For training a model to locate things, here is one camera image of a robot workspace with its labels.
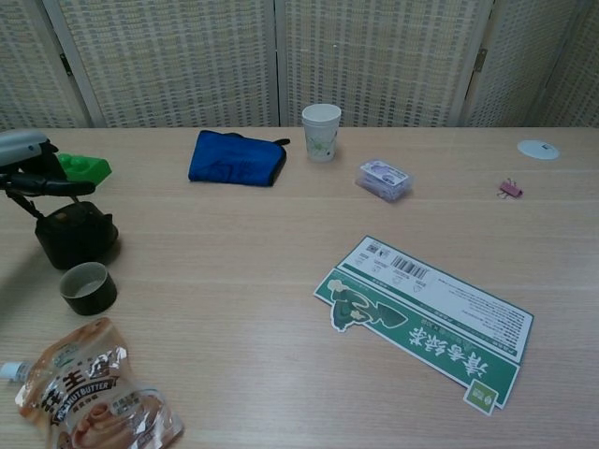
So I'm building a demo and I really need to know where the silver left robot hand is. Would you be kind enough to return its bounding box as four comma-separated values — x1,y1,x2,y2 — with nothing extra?
0,130,97,197

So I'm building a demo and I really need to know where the black teapot with handle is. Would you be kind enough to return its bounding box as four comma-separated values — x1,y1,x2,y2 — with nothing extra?
5,186,120,271

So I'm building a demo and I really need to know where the black ceramic cup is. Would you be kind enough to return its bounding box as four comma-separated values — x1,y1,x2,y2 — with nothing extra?
58,261,119,317

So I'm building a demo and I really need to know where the green white package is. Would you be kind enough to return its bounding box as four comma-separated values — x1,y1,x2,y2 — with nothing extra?
312,235,535,416

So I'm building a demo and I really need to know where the green toy building block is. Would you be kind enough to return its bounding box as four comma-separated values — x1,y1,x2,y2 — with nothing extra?
56,152,113,184

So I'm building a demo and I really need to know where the woven folding screen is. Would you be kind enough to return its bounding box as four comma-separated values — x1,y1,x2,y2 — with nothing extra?
0,0,599,132

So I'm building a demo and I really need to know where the blue folded cloth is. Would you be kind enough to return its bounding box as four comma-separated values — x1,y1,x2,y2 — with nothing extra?
187,129,291,188

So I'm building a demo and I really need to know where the brown peanut butter pouch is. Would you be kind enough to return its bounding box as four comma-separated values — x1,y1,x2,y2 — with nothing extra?
0,316,185,449

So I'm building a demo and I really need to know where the white paper cup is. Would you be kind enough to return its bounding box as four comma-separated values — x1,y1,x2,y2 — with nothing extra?
300,103,343,164

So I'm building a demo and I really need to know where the clear box of purple clips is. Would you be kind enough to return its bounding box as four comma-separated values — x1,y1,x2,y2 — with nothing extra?
354,158,416,205

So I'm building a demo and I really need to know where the pink binder clip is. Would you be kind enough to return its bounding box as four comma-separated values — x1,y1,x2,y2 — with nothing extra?
496,179,526,199

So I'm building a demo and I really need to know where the white round table grommet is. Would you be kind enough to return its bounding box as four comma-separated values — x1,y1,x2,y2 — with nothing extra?
517,138,562,162

